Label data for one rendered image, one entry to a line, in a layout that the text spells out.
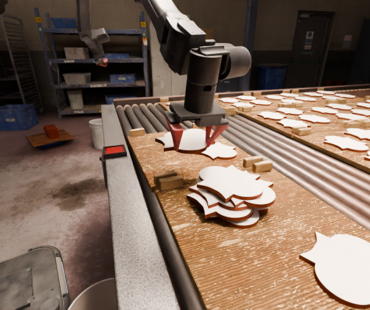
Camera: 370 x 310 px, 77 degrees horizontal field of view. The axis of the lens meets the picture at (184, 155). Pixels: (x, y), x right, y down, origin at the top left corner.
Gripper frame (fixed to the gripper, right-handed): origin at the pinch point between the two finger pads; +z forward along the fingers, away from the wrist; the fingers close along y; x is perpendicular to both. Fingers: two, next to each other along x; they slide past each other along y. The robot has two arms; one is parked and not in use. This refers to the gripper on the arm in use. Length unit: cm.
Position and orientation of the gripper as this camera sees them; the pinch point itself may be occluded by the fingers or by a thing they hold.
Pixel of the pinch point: (192, 144)
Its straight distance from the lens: 52.3
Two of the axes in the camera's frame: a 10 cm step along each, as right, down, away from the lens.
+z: -1.0, 8.0, 5.9
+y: 9.3, -1.3, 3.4
